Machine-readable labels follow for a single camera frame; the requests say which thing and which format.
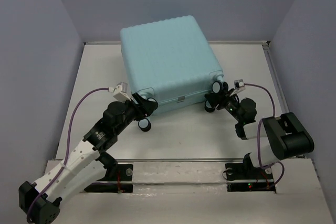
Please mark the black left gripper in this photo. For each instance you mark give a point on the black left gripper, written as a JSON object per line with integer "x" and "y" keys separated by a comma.
{"x": 148, "y": 106}

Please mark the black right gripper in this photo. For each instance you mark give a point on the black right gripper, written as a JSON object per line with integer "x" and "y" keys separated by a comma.
{"x": 221, "y": 98}

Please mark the light blue hard-shell suitcase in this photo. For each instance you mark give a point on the light blue hard-shell suitcase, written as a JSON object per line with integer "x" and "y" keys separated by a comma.
{"x": 170, "y": 61}

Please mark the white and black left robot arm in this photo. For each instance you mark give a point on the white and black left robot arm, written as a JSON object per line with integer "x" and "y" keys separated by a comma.
{"x": 41, "y": 199}

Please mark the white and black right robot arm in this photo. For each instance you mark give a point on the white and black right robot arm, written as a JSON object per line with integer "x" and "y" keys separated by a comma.
{"x": 278, "y": 138}

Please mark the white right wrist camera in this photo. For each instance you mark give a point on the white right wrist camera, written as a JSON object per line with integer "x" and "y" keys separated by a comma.
{"x": 239, "y": 86}

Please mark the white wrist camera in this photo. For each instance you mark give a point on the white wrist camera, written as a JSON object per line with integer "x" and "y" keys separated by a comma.
{"x": 119, "y": 92}
{"x": 239, "y": 86}

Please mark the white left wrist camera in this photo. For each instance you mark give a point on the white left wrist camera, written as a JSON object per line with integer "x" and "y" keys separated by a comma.
{"x": 119, "y": 92}

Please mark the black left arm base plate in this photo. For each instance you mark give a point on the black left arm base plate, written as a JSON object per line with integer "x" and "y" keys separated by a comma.
{"x": 118, "y": 181}

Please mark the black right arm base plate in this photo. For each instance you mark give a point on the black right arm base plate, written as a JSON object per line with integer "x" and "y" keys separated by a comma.
{"x": 241, "y": 180}

